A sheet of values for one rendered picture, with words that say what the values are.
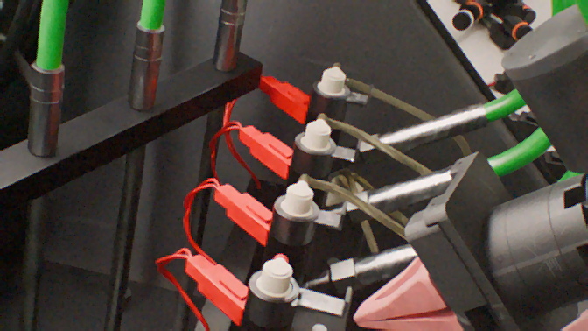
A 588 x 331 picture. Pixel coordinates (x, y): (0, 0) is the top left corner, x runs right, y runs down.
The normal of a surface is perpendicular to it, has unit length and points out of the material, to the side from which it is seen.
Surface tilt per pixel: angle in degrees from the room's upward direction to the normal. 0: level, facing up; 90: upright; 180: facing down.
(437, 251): 91
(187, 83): 0
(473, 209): 43
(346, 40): 90
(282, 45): 90
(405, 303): 106
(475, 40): 0
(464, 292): 91
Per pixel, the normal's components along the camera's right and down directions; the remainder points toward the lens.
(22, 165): 0.18, -0.83
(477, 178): 0.74, -0.36
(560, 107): -0.55, 0.54
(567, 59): -0.15, 0.36
